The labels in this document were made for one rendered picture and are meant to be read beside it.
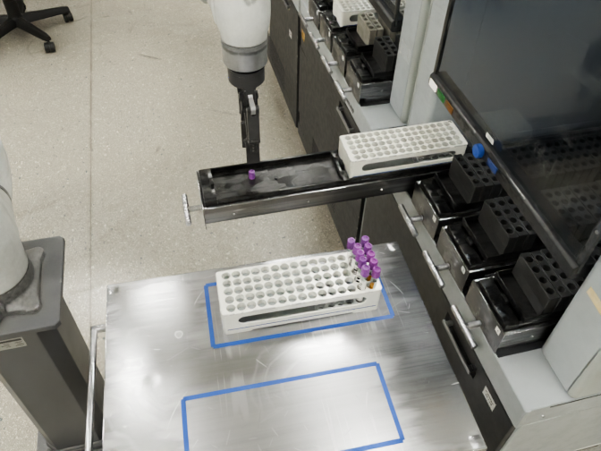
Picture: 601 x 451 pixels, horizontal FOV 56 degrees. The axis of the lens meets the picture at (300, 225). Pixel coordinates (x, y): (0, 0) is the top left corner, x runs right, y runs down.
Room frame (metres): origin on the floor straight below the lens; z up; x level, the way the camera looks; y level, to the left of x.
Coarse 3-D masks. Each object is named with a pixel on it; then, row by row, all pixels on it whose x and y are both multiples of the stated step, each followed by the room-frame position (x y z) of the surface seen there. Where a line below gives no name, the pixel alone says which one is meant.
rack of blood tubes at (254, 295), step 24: (288, 264) 0.67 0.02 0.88; (336, 264) 0.68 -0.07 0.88; (240, 288) 0.62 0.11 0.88; (264, 288) 0.61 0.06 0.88; (288, 288) 0.62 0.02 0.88; (312, 288) 0.63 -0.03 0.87; (336, 288) 0.62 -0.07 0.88; (240, 312) 0.56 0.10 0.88; (264, 312) 0.57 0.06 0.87; (288, 312) 0.60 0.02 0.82; (312, 312) 0.59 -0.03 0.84; (336, 312) 0.60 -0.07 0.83
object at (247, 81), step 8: (232, 72) 0.97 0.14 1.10; (240, 72) 0.97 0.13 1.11; (248, 72) 0.97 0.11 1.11; (256, 72) 0.97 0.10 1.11; (264, 72) 1.00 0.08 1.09; (232, 80) 0.98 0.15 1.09; (240, 80) 0.97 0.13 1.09; (248, 80) 0.97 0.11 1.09; (256, 80) 0.97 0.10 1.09; (264, 80) 1.00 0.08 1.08; (240, 88) 0.97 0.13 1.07; (248, 88) 0.97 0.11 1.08; (248, 96) 0.96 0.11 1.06; (248, 104) 0.97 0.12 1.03
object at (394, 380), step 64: (384, 256) 0.75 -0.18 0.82; (128, 320) 0.58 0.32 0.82; (192, 320) 0.58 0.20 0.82; (320, 320) 0.59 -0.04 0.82; (384, 320) 0.59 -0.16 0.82; (128, 384) 0.45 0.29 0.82; (192, 384) 0.45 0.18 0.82; (256, 384) 0.46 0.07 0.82; (320, 384) 0.46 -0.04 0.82; (384, 384) 0.46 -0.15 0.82; (448, 384) 0.47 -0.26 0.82; (128, 448) 0.34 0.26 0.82; (192, 448) 0.34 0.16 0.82; (256, 448) 0.35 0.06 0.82; (320, 448) 0.35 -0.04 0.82; (384, 448) 0.35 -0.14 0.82; (448, 448) 0.36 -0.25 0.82
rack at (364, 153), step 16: (400, 128) 1.13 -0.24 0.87; (416, 128) 1.14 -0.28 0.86; (432, 128) 1.13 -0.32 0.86; (448, 128) 1.14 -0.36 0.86; (352, 144) 1.06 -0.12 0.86; (368, 144) 1.07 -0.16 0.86; (384, 144) 1.07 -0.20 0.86; (400, 144) 1.07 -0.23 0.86; (416, 144) 1.07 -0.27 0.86; (432, 144) 1.07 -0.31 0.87; (448, 144) 1.07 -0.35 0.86; (464, 144) 1.07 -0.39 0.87; (352, 160) 1.00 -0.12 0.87; (368, 160) 1.01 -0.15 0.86; (384, 160) 1.02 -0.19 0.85; (400, 160) 1.07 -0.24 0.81; (416, 160) 1.08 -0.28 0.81; (432, 160) 1.05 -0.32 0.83; (448, 160) 1.06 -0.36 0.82
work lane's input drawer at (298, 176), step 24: (216, 168) 1.01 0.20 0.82; (240, 168) 1.03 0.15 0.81; (264, 168) 1.03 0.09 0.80; (288, 168) 1.04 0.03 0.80; (312, 168) 1.04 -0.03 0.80; (336, 168) 1.04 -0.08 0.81; (432, 168) 1.04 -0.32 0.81; (216, 192) 0.94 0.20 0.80; (240, 192) 0.95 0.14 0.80; (264, 192) 0.94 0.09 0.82; (288, 192) 0.95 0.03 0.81; (312, 192) 0.95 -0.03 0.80; (336, 192) 0.97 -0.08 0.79; (360, 192) 0.99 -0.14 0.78; (384, 192) 1.00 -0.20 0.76; (216, 216) 0.89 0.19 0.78; (240, 216) 0.91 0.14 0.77
